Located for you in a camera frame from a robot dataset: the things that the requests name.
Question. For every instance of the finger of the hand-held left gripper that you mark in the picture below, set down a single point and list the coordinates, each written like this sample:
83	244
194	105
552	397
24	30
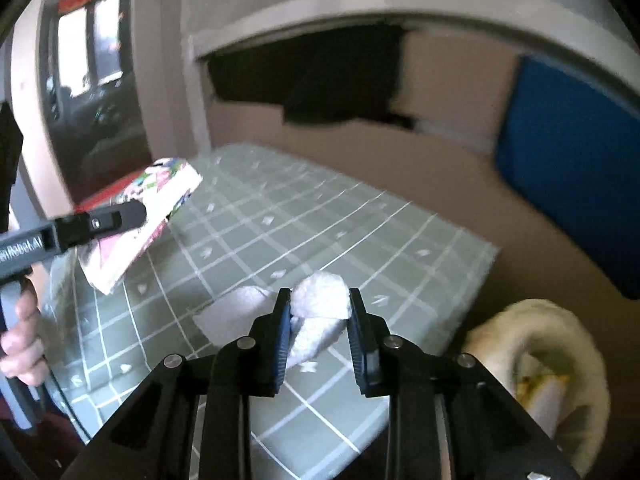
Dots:
100	222

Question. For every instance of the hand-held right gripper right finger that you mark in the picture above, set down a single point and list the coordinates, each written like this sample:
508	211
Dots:
359	335

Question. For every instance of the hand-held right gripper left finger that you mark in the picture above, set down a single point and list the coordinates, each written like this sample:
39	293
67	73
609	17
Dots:
285	335

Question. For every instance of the white blue cloth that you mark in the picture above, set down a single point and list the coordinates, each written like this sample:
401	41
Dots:
320	300

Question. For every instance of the colourful printed packet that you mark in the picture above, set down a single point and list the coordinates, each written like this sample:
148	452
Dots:
165	185

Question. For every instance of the person's left hand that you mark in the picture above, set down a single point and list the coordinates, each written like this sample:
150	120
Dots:
22	350

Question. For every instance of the glass sliding door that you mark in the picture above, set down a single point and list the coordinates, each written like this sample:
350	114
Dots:
100	110

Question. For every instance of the brown cardboard panel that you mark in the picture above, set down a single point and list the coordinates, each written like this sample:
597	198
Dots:
350	160

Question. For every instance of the black cloth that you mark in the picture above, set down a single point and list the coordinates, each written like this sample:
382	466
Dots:
340	85

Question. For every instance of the blue towel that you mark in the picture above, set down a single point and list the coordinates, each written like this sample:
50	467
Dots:
565	160

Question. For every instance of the grey kitchen countertop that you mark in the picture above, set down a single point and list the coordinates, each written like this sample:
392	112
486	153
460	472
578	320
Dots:
350	5

